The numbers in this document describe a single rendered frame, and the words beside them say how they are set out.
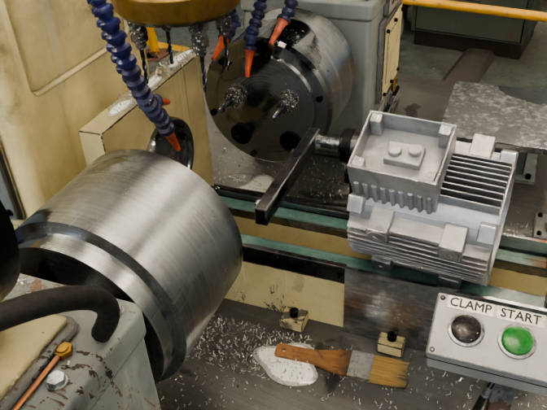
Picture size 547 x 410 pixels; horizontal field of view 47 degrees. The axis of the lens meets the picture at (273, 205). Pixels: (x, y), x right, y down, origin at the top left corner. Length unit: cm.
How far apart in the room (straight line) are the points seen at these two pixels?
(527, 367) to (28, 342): 47
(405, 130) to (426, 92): 88
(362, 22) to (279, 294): 58
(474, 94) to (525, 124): 16
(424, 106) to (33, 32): 105
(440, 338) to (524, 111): 85
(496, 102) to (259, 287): 72
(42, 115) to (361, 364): 60
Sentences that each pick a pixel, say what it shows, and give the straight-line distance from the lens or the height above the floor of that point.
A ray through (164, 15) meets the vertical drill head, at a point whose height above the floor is 130.
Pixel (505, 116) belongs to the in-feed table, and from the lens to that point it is 143.
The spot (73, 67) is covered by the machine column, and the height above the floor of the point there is 118.
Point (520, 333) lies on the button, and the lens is 69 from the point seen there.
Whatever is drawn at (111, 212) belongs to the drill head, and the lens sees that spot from 71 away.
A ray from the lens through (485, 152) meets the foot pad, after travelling 94.
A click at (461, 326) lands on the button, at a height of 107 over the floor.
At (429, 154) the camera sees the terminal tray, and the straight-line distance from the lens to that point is 88.
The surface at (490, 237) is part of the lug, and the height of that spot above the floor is 105.
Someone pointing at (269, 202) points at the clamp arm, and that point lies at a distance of 92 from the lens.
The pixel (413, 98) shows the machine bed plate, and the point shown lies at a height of 80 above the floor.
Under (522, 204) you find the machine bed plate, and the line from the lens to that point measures 137.
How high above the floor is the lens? 156
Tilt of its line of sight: 35 degrees down
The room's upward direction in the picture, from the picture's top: 3 degrees counter-clockwise
